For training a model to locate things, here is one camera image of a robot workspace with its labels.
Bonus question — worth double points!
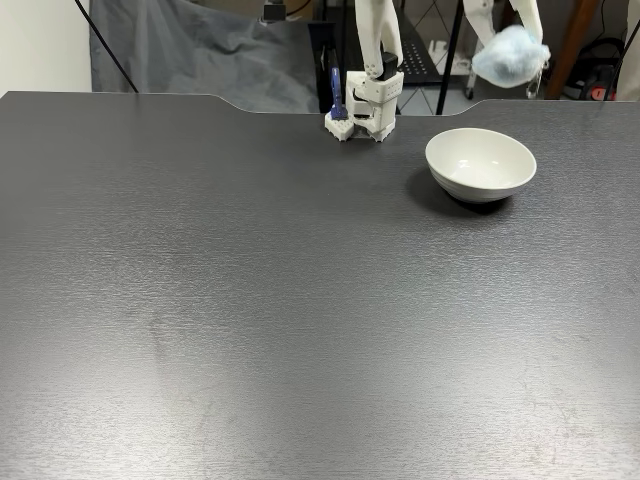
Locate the white bowl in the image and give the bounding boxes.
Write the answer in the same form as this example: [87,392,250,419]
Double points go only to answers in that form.
[424,127,538,204]

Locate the blue clamp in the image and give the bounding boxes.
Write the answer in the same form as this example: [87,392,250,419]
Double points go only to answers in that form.
[328,67,349,121]

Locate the black perforated panel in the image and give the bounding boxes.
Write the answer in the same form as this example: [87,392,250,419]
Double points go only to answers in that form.
[307,19,447,116]

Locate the white cart frame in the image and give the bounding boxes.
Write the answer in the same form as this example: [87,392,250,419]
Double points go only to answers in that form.
[428,39,477,100]

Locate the skyblue plush doll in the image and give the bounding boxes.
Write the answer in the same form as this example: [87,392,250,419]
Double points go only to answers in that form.
[472,25,552,99]

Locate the thick wooden leg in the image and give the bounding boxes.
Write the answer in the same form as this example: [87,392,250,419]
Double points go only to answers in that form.
[542,0,601,100]

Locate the black tripod leg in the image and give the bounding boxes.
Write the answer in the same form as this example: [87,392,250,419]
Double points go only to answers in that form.
[74,0,140,94]

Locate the black pole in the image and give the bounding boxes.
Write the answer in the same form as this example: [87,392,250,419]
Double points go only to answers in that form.
[435,0,465,116]

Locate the thin wooden leg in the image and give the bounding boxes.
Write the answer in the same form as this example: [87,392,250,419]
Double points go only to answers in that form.
[493,0,516,32]

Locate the black red vacuum cleaner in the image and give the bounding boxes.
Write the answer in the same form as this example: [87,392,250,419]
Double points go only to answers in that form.
[562,35,639,101]

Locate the grey cloth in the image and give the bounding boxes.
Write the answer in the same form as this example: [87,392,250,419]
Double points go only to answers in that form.
[89,0,321,114]

